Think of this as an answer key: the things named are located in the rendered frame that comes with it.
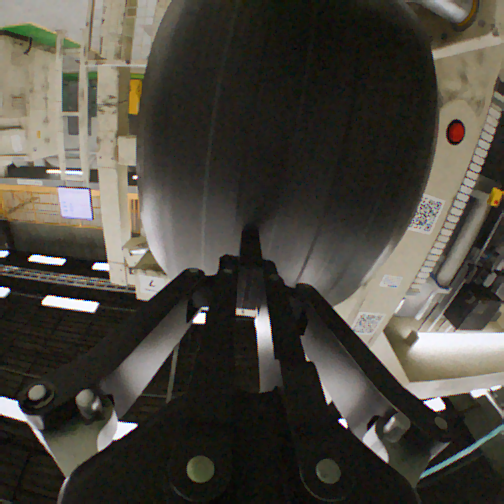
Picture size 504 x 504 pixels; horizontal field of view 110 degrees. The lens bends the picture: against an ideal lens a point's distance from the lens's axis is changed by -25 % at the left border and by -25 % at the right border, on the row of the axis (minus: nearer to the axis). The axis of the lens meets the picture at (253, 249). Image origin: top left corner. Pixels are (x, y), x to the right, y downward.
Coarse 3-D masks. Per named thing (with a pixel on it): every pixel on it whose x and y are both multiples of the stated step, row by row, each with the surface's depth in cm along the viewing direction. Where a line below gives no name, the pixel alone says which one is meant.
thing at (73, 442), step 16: (80, 400) 5; (96, 400) 5; (80, 416) 5; (96, 416) 5; (112, 416) 5; (48, 432) 4; (64, 432) 4; (80, 432) 5; (96, 432) 5; (112, 432) 5; (48, 448) 4; (64, 448) 4; (80, 448) 4; (96, 448) 4; (64, 464) 4
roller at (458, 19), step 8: (416, 0) 20; (424, 0) 19; (432, 0) 19; (440, 0) 18; (448, 0) 18; (456, 0) 18; (464, 0) 17; (472, 0) 17; (432, 8) 20; (440, 8) 19; (448, 8) 19; (456, 8) 18; (464, 8) 18; (472, 8) 18; (448, 16) 20; (456, 16) 19; (464, 16) 19; (456, 24) 21
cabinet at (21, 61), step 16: (0, 32) 175; (0, 48) 184; (16, 48) 206; (0, 64) 195; (16, 64) 218; (0, 80) 205; (16, 80) 229; (0, 96) 216; (16, 96) 239; (0, 112) 226; (16, 112) 248
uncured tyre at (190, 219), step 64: (192, 0) 14; (256, 0) 14; (320, 0) 14; (384, 0) 15; (192, 64) 14; (256, 64) 14; (320, 64) 15; (384, 64) 15; (192, 128) 16; (256, 128) 16; (320, 128) 16; (384, 128) 16; (192, 192) 18; (256, 192) 18; (320, 192) 18; (384, 192) 18; (192, 256) 22; (320, 256) 22; (384, 256) 22
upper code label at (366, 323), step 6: (360, 312) 52; (366, 312) 52; (360, 318) 53; (366, 318) 53; (372, 318) 53; (378, 318) 53; (354, 324) 54; (360, 324) 54; (366, 324) 54; (372, 324) 54; (378, 324) 54; (354, 330) 55; (360, 330) 55; (366, 330) 55; (372, 330) 55
